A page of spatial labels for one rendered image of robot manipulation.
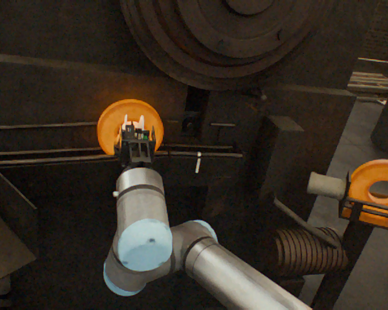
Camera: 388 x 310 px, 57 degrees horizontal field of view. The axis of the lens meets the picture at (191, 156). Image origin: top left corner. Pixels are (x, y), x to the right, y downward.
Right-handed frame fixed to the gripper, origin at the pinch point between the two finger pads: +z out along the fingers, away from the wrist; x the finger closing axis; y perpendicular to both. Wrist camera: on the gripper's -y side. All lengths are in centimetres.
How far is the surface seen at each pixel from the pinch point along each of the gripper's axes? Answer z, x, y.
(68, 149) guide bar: -0.2, 14.6, -8.7
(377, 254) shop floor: 6, -133, -83
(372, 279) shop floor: -9, -117, -79
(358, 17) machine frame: 19, -60, 26
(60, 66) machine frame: 8.7, 16.3, 9.0
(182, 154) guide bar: -5.6, -12.6, -4.0
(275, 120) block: 0.9, -37.7, 2.9
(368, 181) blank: -18, -58, 0
